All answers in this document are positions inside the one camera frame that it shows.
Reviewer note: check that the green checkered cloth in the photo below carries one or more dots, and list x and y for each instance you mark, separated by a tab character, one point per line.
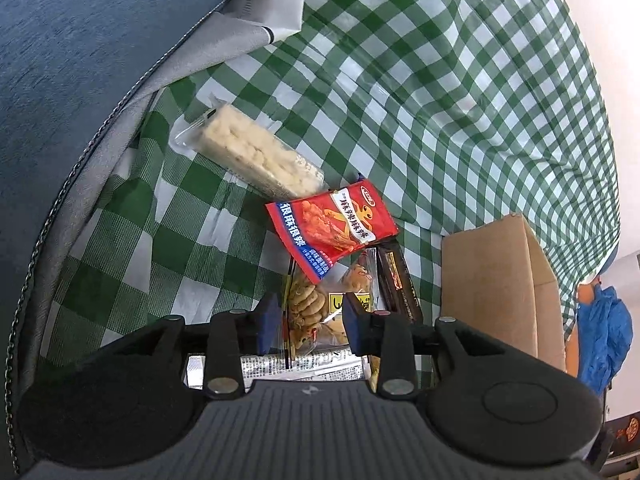
425	85

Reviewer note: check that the orange object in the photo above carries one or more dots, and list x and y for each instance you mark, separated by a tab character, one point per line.
582	292

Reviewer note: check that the red snack packet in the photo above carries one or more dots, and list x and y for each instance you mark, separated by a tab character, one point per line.
335	225

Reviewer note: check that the rice cracker bar clear wrapper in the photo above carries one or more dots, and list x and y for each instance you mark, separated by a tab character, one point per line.
250	150

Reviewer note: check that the black chocolate bar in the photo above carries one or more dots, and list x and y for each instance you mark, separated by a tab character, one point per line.
395	280

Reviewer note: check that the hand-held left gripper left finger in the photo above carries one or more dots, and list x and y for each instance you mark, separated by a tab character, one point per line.
267	322

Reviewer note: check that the long silver snack packet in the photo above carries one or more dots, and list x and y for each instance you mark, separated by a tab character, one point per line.
300	362

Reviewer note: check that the dark printed box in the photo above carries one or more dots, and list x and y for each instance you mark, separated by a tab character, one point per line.
622	435

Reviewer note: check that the cardboard box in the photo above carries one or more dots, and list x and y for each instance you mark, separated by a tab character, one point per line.
490	280

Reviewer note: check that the white paper bag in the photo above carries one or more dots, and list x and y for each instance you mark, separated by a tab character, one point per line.
280	0

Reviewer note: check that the blue plastic bag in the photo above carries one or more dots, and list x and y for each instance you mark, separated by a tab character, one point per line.
602	335

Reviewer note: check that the clear cookie packet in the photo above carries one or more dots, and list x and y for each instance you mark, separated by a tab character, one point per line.
305	305

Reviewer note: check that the grey zippered cushion edge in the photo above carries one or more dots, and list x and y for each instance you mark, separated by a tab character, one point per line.
200	55

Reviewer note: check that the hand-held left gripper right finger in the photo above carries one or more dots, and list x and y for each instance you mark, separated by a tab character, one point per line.
356	325

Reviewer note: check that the clear pastry packet yellow label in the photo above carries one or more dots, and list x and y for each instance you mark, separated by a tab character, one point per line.
357	280

